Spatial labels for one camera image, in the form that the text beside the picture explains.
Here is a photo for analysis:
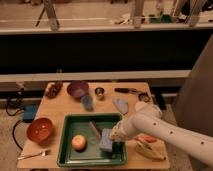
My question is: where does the blue sponge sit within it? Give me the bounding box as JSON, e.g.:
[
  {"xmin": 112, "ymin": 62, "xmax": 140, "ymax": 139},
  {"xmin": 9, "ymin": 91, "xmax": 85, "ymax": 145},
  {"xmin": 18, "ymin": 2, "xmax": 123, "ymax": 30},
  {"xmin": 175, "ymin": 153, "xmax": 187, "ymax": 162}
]
[{"xmin": 99, "ymin": 128, "xmax": 113, "ymax": 152}]

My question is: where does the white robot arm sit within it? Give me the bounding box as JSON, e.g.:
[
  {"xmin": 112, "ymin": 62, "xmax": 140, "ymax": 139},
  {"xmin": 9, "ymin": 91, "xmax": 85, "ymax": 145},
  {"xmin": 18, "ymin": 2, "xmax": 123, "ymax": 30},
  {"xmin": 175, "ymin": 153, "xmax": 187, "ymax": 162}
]
[{"xmin": 109, "ymin": 101, "xmax": 213, "ymax": 167}]

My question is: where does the green plastic tray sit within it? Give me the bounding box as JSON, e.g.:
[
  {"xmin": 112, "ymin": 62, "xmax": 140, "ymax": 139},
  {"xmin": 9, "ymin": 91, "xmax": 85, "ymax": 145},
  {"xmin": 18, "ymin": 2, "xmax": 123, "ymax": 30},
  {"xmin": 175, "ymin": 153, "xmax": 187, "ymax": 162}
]
[{"xmin": 57, "ymin": 113, "xmax": 126, "ymax": 168}]

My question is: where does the small metal cup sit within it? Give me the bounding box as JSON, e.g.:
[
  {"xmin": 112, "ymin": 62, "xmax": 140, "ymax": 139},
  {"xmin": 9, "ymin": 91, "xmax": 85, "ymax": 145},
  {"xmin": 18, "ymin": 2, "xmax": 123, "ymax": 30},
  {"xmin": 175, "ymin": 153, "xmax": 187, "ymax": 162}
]
[{"xmin": 95, "ymin": 87, "xmax": 105, "ymax": 100}]

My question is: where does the light blue cloth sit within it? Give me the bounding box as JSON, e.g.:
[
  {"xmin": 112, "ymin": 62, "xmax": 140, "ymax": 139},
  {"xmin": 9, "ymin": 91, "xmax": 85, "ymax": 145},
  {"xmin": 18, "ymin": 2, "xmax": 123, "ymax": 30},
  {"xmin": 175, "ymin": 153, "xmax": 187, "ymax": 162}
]
[{"xmin": 113, "ymin": 98, "xmax": 129, "ymax": 115}]

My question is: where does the blue plastic cup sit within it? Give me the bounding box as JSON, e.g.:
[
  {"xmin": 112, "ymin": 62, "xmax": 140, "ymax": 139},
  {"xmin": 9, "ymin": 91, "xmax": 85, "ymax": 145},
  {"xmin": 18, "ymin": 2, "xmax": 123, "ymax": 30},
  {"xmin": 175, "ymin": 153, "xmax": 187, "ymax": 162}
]
[{"xmin": 81, "ymin": 95, "xmax": 93, "ymax": 111}]

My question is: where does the purple bowl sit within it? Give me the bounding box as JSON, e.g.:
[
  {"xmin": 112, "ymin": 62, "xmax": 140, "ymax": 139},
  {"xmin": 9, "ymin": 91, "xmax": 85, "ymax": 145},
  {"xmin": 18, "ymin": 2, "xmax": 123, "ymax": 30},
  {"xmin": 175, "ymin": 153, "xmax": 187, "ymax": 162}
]
[{"xmin": 67, "ymin": 81, "xmax": 89, "ymax": 98}]

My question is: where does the small dark round lid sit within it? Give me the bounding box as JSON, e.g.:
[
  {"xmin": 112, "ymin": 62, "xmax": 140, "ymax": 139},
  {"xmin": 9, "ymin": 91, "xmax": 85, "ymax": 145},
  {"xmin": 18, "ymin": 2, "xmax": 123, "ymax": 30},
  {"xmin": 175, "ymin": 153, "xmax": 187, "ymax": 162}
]
[{"xmin": 138, "ymin": 93, "xmax": 150, "ymax": 102}]

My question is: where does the grey brush block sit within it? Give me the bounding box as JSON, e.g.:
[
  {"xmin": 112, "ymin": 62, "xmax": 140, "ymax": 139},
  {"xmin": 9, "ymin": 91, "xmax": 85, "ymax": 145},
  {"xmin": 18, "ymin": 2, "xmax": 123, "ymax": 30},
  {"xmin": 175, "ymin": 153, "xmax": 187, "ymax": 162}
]
[{"xmin": 89, "ymin": 121, "xmax": 102, "ymax": 139}]

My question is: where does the bunch of dark grapes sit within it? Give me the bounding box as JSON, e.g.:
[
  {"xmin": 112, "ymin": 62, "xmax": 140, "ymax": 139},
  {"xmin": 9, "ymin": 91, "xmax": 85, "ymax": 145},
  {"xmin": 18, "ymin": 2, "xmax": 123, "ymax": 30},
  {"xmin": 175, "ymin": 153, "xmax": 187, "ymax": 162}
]
[{"xmin": 45, "ymin": 82, "xmax": 63, "ymax": 98}]

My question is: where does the yellow red apple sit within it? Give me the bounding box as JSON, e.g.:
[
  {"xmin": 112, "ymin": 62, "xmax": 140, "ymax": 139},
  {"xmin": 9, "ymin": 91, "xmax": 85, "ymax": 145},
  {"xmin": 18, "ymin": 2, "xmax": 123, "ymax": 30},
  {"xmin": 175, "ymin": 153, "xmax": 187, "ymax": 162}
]
[{"xmin": 71, "ymin": 135, "xmax": 87, "ymax": 151}]

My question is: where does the orange carrot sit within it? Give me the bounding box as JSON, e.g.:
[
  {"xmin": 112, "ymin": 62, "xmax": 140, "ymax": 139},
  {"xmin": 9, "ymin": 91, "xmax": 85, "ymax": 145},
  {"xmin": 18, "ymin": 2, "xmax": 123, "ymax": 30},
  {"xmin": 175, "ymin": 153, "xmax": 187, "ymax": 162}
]
[{"xmin": 134, "ymin": 135, "xmax": 157, "ymax": 143}]

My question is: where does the orange bowl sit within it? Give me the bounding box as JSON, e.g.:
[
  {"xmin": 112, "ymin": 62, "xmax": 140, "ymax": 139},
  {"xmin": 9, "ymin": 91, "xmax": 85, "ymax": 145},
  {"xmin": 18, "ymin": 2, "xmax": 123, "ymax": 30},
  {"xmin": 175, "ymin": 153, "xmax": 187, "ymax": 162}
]
[{"xmin": 27, "ymin": 118, "xmax": 54, "ymax": 144}]

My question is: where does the blue box on floor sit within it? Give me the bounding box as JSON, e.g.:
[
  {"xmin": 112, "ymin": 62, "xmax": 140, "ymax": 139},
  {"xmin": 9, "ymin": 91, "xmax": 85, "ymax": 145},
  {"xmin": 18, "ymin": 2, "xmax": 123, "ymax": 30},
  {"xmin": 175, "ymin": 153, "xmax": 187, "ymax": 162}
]
[{"xmin": 23, "ymin": 105, "xmax": 38, "ymax": 123}]

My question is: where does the silver fork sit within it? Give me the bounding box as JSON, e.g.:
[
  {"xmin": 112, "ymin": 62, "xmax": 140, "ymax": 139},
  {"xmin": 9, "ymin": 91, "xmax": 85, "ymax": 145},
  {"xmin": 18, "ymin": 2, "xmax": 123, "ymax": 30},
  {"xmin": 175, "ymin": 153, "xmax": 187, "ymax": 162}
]
[{"xmin": 17, "ymin": 150, "xmax": 50, "ymax": 160}]

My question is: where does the green object in background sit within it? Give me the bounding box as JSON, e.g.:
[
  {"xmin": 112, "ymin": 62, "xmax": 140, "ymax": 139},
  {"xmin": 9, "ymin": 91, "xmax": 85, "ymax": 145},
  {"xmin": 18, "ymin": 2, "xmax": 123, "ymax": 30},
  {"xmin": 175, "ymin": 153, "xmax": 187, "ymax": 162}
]
[{"xmin": 149, "ymin": 14, "xmax": 172, "ymax": 23}]

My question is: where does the black handled knife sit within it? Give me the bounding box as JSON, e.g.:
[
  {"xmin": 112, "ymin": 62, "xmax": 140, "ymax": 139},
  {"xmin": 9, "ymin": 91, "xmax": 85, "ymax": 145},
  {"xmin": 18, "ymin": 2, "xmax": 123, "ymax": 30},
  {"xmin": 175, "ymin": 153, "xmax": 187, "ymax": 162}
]
[{"xmin": 114, "ymin": 88, "xmax": 141, "ymax": 94}]

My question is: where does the black cable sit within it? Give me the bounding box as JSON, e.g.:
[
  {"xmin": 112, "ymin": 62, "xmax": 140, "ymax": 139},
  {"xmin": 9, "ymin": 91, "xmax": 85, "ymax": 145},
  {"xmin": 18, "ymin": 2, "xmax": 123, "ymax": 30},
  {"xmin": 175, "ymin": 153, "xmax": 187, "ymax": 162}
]
[{"xmin": 5, "ymin": 96, "xmax": 26, "ymax": 151}]

